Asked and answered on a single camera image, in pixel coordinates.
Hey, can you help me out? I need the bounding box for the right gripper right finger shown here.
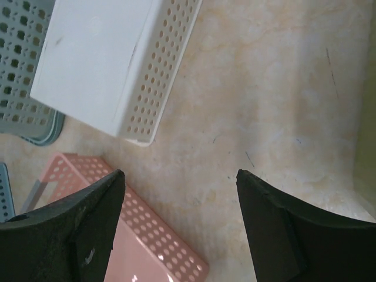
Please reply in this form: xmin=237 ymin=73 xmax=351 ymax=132
xmin=236 ymin=170 xmax=375 ymax=281

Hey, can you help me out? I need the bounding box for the pink plastic bin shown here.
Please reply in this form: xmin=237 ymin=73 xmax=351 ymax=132
xmin=21 ymin=152 xmax=209 ymax=281

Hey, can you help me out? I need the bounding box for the light blue plastic bin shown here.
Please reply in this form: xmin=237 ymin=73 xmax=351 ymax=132
xmin=0 ymin=162 xmax=15 ymax=223

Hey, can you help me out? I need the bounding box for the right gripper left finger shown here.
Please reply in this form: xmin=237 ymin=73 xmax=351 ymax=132
xmin=1 ymin=170 xmax=126 ymax=281

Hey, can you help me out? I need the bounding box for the teal perforated basket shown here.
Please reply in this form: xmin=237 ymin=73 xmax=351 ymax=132
xmin=1 ymin=0 xmax=65 ymax=146

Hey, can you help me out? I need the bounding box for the white perforated bin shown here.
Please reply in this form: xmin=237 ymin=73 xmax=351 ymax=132
xmin=31 ymin=0 xmax=202 ymax=146

